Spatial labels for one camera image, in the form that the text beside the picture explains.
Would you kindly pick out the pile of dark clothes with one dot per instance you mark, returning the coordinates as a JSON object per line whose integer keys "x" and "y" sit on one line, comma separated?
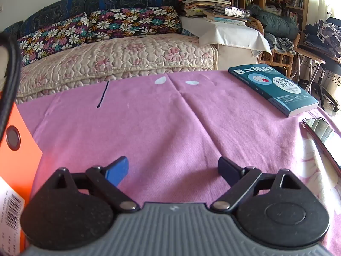
{"x": 322, "y": 32}

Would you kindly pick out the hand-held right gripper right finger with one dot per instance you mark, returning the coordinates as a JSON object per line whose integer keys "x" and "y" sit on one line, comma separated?
{"x": 227, "y": 170}

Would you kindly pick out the folding table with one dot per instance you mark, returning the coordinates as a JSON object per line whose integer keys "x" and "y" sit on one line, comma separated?
{"x": 311, "y": 57}

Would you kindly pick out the office chair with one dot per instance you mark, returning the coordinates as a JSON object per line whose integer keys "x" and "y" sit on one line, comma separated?
{"x": 323, "y": 90}

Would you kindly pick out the pink cloth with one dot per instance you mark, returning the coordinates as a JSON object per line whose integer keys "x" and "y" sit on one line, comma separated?
{"x": 165, "y": 128}

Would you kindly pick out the quilted floral sofa cover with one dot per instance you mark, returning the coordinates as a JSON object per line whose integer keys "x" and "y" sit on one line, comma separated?
{"x": 120, "y": 56}

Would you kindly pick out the wicker chair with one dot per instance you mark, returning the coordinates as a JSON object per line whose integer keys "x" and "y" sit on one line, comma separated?
{"x": 277, "y": 58}

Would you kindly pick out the stack of books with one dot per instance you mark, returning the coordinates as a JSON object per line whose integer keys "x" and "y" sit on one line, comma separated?
{"x": 213, "y": 8}

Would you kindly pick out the dark green jacket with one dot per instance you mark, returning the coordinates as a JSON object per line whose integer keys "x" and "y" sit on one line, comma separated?
{"x": 277, "y": 24}

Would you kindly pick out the side table with white cloth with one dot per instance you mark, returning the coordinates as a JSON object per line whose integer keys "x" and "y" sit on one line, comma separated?
{"x": 229, "y": 34}

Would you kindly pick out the daisy print pillow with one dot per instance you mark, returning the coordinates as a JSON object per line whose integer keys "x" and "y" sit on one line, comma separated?
{"x": 53, "y": 40}
{"x": 133, "y": 22}

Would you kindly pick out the orange storage box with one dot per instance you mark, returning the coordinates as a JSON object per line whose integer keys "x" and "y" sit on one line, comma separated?
{"x": 18, "y": 152}

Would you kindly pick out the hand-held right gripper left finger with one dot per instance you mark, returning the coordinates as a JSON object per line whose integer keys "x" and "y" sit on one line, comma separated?
{"x": 117, "y": 170}

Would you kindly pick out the teal book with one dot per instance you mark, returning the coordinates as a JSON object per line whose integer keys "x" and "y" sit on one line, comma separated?
{"x": 274, "y": 85}

